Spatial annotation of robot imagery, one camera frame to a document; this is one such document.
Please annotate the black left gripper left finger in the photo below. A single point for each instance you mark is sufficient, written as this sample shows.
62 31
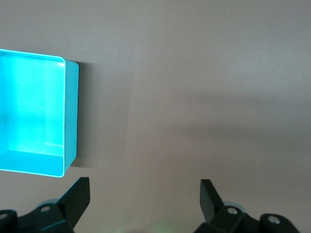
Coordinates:
60 213

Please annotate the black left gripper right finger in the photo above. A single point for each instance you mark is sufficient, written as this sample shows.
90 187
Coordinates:
218 216

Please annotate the turquoise plastic bin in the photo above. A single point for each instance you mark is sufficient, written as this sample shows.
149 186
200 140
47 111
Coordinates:
36 109

